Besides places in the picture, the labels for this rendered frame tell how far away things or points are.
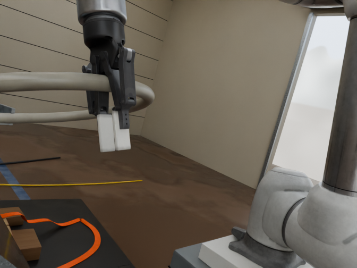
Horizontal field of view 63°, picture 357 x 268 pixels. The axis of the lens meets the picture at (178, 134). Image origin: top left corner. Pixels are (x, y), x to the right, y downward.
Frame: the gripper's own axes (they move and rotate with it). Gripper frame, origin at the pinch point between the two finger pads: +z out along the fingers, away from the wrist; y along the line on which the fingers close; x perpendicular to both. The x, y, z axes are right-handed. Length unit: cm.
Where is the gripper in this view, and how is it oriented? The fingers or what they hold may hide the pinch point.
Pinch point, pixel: (113, 132)
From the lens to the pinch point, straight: 55.2
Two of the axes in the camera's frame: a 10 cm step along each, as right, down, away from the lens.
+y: -7.6, 1.1, 6.5
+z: 1.1, 9.9, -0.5
